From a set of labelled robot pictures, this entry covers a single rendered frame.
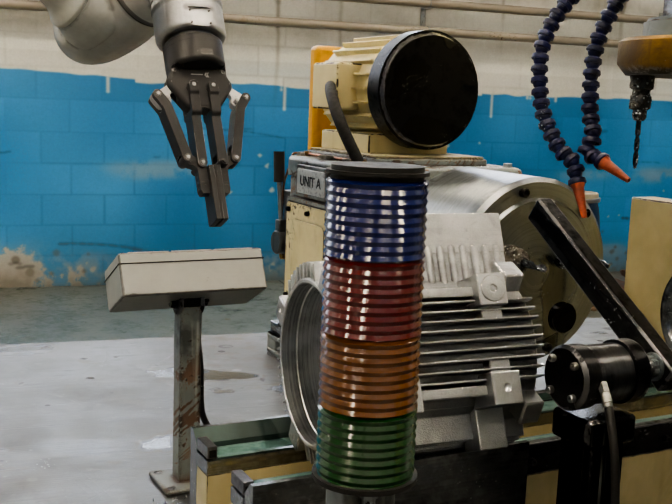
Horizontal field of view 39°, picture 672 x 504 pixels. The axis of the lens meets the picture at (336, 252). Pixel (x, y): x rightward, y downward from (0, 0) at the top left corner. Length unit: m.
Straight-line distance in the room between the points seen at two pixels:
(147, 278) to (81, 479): 0.27
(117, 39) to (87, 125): 5.03
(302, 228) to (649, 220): 0.57
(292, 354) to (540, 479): 0.28
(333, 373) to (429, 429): 0.34
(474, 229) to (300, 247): 0.66
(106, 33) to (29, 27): 5.03
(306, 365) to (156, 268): 0.21
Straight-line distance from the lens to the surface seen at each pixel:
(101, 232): 6.45
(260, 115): 6.58
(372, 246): 0.53
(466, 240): 0.94
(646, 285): 1.30
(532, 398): 0.92
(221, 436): 0.96
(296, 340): 0.97
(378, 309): 0.54
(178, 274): 1.09
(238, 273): 1.11
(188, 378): 1.13
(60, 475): 1.22
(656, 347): 0.97
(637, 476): 1.09
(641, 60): 1.09
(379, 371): 0.55
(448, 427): 0.90
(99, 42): 1.37
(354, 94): 1.56
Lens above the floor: 1.25
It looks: 9 degrees down
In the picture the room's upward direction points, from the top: 2 degrees clockwise
